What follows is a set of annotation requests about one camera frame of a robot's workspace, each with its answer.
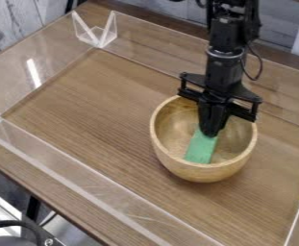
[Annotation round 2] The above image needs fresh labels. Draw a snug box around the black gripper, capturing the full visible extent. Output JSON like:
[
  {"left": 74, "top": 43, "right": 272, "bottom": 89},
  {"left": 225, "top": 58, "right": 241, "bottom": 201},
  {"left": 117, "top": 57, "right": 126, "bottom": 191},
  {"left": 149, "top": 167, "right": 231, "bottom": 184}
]
[{"left": 177, "top": 72, "right": 261, "bottom": 136}]

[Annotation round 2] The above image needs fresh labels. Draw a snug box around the green rectangular block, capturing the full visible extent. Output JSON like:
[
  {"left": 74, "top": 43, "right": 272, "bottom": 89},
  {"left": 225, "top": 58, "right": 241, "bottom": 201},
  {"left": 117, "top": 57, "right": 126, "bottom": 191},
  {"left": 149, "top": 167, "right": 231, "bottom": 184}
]
[{"left": 182, "top": 128, "right": 216, "bottom": 164}]

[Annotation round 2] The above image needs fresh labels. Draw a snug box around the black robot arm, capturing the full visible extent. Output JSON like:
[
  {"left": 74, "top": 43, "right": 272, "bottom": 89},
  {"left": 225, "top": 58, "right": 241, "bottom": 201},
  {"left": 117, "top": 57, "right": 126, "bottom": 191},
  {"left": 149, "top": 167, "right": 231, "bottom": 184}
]
[{"left": 178, "top": 0, "right": 263, "bottom": 137}]

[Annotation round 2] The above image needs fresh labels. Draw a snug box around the wooden brown bowl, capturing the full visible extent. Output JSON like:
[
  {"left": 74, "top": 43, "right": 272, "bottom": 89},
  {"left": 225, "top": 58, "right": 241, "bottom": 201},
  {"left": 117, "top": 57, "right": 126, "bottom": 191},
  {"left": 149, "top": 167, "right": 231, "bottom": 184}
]
[{"left": 149, "top": 96, "right": 257, "bottom": 183}]

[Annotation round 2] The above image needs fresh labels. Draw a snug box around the black table leg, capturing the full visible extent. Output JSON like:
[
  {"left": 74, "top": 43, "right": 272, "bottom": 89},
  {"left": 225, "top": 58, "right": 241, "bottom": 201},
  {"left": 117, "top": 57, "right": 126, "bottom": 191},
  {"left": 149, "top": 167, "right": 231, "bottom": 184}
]
[{"left": 25, "top": 196, "right": 41, "bottom": 221}]

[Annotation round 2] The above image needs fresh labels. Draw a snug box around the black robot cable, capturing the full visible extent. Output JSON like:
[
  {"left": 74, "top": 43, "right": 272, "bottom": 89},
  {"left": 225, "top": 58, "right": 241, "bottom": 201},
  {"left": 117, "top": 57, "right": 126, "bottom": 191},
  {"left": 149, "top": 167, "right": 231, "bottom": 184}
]
[{"left": 240, "top": 42, "right": 264, "bottom": 82}]

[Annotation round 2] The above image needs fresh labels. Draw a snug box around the clear acrylic barrier wall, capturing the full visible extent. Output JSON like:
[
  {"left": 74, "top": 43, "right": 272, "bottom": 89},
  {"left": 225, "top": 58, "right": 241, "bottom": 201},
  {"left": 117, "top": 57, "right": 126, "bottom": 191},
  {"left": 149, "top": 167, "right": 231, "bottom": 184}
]
[{"left": 0, "top": 4, "right": 299, "bottom": 246}]

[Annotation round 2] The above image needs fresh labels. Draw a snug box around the clear acrylic corner bracket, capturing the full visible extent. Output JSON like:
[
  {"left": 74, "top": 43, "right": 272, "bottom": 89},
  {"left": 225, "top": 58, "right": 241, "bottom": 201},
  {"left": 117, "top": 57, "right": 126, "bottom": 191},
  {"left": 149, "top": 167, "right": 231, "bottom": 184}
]
[{"left": 70, "top": 11, "right": 117, "bottom": 49}]

